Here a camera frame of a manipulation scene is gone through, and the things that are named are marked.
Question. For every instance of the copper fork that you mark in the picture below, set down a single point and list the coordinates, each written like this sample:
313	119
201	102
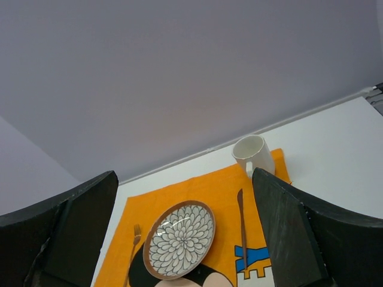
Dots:
136	240

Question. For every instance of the copper knife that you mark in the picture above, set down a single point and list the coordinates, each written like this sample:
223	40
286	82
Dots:
240	201

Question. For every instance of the white ceramic mug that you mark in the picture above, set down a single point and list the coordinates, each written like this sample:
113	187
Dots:
252	152

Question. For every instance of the floral patterned plate copper rim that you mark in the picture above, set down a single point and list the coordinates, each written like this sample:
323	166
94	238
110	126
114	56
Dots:
179	240

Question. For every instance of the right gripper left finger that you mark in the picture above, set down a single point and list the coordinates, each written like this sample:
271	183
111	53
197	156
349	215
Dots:
57	242

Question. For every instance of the orange Mickey Mouse placemat cloth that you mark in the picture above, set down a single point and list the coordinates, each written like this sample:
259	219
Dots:
223	265

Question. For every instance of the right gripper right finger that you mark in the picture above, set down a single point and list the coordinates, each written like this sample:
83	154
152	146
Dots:
312	242

